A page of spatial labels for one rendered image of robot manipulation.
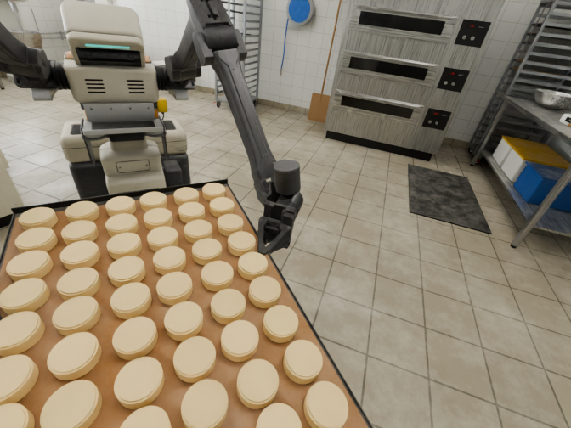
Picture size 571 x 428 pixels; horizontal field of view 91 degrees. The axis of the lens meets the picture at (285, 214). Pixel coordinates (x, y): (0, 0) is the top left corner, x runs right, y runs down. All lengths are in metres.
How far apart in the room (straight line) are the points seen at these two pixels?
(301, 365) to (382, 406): 1.18
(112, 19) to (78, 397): 1.03
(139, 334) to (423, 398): 1.42
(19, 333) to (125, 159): 0.94
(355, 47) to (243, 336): 3.72
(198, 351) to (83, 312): 0.16
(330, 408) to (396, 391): 1.24
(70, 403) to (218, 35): 0.70
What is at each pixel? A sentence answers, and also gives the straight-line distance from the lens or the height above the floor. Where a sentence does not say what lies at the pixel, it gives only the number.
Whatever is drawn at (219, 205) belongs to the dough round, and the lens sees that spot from 0.60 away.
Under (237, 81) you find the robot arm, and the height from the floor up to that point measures 1.22.
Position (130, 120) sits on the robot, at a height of 0.97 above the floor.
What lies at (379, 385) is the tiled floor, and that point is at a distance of 1.60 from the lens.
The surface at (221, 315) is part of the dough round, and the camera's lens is 0.43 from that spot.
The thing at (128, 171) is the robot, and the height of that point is 0.75.
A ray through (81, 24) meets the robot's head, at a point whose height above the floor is 1.27.
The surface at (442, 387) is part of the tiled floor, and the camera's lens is 1.74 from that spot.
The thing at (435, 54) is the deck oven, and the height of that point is 1.19.
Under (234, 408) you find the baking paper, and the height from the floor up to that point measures 0.98.
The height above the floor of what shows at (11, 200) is 0.17.
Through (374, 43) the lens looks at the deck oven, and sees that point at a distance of 3.91.
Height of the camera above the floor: 1.35
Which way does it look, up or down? 35 degrees down
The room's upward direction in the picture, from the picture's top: 8 degrees clockwise
